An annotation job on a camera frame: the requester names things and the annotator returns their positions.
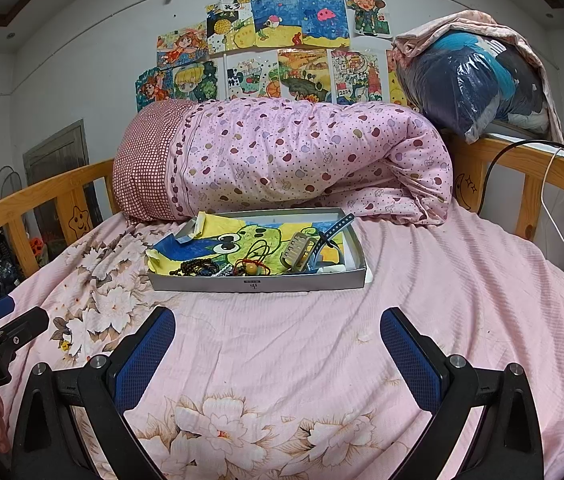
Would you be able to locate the plastic bag of clothes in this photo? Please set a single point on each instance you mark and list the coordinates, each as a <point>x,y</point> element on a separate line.
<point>452,90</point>

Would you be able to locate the wooden bed frame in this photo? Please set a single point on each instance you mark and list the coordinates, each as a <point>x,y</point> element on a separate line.
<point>537,195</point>

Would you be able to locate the dark door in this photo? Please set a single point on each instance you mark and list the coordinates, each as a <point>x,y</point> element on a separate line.
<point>56,160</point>

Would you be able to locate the group of colourful wall drawings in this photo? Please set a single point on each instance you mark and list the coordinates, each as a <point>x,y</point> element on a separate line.
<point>272,35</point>

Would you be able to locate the pink floral bed sheet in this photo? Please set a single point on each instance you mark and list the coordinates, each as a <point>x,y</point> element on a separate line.
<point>287,340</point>

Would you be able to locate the frog drawing paper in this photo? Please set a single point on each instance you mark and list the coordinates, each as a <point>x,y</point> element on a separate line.
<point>196,251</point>

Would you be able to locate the small white packet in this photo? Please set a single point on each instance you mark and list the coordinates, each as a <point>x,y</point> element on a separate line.
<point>332,269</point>

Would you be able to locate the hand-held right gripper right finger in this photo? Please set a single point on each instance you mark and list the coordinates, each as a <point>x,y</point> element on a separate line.
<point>407,360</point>

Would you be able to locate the blue item in plastic bag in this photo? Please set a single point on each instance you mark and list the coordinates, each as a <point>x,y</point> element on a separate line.
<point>462,20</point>

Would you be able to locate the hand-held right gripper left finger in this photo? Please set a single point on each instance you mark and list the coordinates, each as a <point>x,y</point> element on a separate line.
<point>146,360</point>

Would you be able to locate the grey shallow box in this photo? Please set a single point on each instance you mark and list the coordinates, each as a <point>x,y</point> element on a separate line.
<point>262,284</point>

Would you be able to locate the white paper piece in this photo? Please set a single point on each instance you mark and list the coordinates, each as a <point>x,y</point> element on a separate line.
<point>186,230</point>

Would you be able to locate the rolled pink dotted quilt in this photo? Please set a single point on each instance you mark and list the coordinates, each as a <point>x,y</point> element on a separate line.
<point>287,160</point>

